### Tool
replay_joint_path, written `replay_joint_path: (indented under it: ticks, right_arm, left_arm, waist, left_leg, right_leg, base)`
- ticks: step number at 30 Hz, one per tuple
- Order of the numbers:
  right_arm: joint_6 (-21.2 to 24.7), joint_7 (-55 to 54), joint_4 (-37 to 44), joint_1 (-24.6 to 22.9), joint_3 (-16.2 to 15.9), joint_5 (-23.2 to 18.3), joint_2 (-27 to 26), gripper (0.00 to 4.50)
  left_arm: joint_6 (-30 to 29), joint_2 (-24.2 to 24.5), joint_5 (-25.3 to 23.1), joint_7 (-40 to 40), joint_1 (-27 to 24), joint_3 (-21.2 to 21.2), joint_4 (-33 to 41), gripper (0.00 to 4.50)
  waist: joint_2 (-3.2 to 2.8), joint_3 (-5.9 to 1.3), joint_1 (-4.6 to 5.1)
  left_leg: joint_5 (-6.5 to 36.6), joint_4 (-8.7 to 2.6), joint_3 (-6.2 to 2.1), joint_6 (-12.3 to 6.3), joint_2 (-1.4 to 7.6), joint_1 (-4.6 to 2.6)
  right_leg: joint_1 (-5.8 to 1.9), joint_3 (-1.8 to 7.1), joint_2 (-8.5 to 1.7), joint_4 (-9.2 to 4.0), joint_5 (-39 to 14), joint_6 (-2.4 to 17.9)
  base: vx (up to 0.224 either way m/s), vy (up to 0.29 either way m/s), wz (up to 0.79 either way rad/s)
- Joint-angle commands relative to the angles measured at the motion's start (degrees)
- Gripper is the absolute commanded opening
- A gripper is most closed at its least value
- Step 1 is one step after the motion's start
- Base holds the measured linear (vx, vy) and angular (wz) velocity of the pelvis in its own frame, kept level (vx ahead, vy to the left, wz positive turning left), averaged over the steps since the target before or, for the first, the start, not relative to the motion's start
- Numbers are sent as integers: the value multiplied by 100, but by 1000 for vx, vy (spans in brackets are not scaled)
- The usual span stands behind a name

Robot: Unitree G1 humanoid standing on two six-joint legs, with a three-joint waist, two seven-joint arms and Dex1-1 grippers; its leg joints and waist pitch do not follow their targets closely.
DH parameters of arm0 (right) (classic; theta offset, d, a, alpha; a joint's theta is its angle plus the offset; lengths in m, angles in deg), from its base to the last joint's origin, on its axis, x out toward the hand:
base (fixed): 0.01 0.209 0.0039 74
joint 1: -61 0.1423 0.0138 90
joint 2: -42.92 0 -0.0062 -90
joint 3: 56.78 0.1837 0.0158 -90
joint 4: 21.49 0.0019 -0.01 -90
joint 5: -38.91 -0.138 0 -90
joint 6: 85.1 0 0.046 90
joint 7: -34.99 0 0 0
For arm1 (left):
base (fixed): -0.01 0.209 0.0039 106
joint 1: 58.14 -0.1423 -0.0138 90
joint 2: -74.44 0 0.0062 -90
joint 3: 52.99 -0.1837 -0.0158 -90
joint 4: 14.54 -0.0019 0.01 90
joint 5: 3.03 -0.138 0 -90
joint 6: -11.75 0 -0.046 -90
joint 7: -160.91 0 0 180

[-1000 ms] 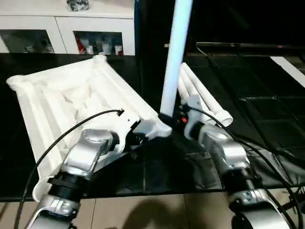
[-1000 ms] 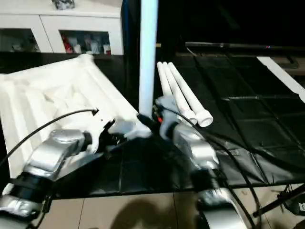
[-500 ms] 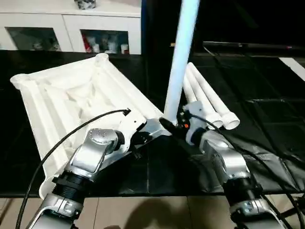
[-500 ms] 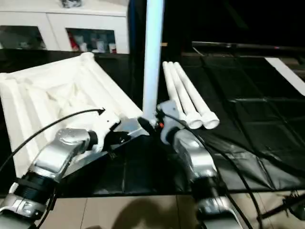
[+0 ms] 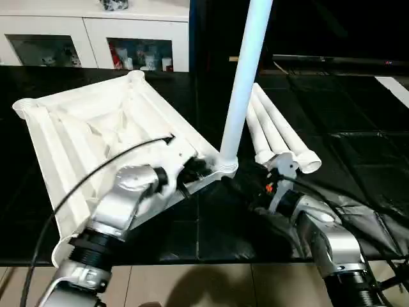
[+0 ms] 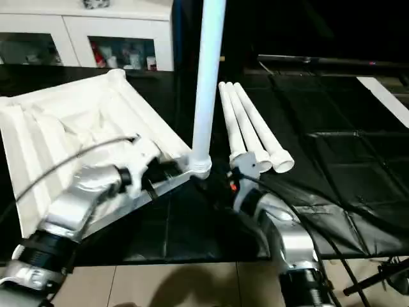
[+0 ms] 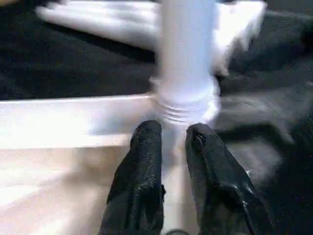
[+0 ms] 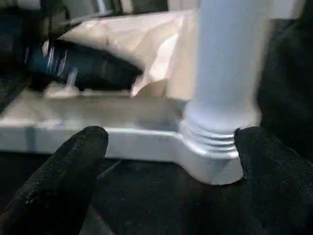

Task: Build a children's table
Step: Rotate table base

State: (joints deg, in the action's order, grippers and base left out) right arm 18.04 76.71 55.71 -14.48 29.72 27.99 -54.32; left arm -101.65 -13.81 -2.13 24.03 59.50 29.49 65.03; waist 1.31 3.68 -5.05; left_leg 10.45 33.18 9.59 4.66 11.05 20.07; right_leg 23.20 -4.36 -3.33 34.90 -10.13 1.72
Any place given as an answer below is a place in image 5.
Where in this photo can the dark long rail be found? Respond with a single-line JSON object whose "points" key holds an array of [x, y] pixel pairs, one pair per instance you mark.
{"points": [[339, 62]]}

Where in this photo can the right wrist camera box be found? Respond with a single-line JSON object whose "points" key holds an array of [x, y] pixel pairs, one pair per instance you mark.
{"points": [[281, 166]]}

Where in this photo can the white flat strip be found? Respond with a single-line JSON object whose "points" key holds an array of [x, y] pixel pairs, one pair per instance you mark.
{"points": [[396, 89]]}

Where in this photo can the white plastic table leg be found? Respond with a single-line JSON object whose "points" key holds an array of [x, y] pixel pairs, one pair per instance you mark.
{"points": [[255, 128], [271, 128], [245, 77], [283, 121]]}

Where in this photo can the small tan box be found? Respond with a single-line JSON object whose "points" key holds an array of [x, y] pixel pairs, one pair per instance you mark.
{"points": [[234, 59]]}

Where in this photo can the white plastic table top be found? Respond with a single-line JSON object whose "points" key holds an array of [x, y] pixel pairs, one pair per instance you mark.
{"points": [[83, 128]]}

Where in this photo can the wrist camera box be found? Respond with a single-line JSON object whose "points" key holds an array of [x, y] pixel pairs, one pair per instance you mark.
{"points": [[281, 166], [172, 150]]}

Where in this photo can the small white cup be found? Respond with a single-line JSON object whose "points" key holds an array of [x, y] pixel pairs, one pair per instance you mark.
{"points": [[167, 64]]}

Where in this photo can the white glass-door cabinet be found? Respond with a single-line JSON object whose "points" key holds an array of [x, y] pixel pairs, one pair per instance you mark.
{"points": [[83, 29]]}

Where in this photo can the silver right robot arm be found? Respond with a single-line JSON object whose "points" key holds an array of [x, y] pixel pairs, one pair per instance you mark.
{"points": [[326, 236]]}

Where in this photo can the grey crumpled object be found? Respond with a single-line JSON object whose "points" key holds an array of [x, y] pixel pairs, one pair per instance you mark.
{"points": [[115, 3]]}

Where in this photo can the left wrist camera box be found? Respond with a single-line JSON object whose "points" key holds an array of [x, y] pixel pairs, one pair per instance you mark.
{"points": [[172, 150]]}

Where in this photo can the black work mat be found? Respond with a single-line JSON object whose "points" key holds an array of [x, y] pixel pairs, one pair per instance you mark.
{"points": [[358, 192]]}

